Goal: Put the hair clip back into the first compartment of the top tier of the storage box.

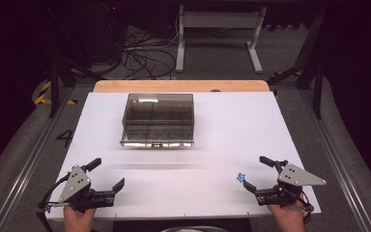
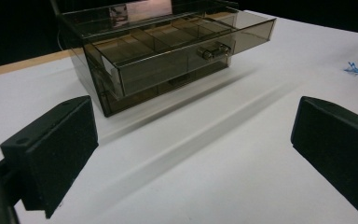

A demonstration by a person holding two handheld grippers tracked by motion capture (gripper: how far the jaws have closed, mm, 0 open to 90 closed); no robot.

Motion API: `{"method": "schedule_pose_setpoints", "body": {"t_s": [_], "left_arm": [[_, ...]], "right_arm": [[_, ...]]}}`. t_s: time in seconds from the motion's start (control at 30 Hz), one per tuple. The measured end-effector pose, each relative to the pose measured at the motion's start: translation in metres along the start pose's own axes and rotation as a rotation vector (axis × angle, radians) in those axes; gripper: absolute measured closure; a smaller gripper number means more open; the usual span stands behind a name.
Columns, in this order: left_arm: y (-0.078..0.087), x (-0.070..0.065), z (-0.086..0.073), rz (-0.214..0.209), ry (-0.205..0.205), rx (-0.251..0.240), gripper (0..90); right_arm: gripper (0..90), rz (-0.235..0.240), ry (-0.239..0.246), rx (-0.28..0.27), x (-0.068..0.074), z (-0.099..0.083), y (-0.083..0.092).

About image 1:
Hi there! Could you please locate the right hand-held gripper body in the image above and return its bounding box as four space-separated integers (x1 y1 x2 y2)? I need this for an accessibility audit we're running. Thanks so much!
255 161 328 208

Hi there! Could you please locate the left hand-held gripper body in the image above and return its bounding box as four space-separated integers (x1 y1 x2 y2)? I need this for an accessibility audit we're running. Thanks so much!
58 164 116 213

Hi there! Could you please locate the clear plastic drawer box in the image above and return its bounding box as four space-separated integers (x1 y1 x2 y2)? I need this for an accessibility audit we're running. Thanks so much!
119 93 196 150

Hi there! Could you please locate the person's left hand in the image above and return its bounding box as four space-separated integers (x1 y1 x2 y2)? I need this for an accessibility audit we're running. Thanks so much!
63 206 98 232

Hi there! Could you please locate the person's right hand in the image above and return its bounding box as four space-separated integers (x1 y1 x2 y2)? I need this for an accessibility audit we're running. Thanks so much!
267 192 307 232

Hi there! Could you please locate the white table board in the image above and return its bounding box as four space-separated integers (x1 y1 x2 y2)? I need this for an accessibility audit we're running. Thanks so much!
45 91 323 221

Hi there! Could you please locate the black metal stand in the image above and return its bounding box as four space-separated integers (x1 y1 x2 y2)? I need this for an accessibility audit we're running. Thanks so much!
267 6 327 121
38 57 108 119

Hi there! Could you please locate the wooden table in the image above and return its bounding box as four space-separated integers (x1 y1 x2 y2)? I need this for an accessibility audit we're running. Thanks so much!
93 79 271 94

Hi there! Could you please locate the white metal stand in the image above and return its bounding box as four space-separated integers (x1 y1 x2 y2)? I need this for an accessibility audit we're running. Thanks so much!
175 4 268 74

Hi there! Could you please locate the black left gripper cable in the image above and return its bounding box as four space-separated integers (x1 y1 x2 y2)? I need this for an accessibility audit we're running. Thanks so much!
36 173 71 215

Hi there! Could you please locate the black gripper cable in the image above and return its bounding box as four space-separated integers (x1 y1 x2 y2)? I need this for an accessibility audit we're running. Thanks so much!
36 173 71 215
298 189 315 225

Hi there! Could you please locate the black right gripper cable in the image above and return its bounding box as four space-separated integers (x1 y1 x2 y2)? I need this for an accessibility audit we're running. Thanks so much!
298 189 315 225

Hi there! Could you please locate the aluminium floor rail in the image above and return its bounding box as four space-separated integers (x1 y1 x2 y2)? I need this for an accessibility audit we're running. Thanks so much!
0 86 75 232
297 89 371 232

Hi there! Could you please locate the tangle of black floor cables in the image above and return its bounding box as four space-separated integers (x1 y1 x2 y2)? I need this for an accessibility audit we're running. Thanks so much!
120 13 180 81

